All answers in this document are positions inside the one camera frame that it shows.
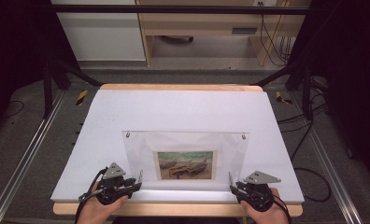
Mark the black curtain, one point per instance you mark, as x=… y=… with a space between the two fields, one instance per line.
x=15 y=46
x=351 y=77

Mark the wooden table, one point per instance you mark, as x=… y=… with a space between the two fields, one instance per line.
x=180 y=87

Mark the person's left hand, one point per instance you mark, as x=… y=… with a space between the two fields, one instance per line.
x=94 y=213

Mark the person's right hand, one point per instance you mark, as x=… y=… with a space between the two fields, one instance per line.
x=267 y=217

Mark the yellow clamp right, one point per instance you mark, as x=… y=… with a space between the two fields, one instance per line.
x=279 y=97

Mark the black metal stand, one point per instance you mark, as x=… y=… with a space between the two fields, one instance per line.
x=47 y=90
x=306 y=90

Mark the wooden desk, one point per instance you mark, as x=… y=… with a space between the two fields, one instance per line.
x=205 y=21

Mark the black metal crossbar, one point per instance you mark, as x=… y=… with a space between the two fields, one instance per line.
x=173 y=9

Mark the boat painting print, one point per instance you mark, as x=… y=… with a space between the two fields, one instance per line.
x=185 y=165

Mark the yellow clamp left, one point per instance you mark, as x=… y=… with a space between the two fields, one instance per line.
x=82 y=97

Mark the aluminium floor rail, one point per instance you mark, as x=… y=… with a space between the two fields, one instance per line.
x=24 y=155
x=326 y=165

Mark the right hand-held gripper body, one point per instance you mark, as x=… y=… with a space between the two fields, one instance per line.
x=259 y=194

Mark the white cabinet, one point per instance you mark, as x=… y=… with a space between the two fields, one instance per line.
x=102 y=37

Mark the white foam board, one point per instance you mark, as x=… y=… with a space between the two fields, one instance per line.
x=186 y=109

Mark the grey desk label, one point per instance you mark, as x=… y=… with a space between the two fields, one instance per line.
x=244 y=30

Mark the yellow clamp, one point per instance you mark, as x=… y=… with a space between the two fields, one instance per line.
x=82 y=97
x=279 y=97

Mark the clear acrylic photo frame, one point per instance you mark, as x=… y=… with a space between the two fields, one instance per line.
x=186 y=141

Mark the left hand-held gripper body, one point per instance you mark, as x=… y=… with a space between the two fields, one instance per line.
x=113 y=188

